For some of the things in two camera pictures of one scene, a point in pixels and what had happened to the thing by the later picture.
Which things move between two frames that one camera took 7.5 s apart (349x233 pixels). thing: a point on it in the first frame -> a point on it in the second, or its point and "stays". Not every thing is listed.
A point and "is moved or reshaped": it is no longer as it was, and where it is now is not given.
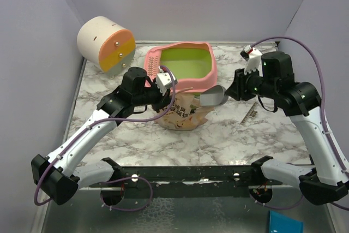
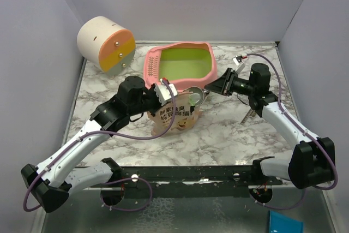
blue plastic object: x=280 y=223 stays
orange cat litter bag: x=186 y=113 is moved or reshaped
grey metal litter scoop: x=214 y=96 -> x=198 y=95
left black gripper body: x=151 y=96 stays
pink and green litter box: x=192 y=64 stays
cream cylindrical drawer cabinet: x=108 y=46 stays
